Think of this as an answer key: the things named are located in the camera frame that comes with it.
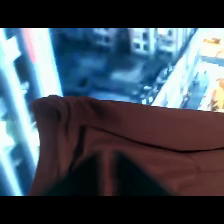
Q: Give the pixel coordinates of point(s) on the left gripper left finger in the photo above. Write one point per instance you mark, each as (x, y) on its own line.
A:
(78, 178)

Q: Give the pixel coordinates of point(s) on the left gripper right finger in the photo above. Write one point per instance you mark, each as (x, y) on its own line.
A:
(136, 178)

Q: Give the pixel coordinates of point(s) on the dark red garment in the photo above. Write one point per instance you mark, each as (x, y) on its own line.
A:
(133, 143)

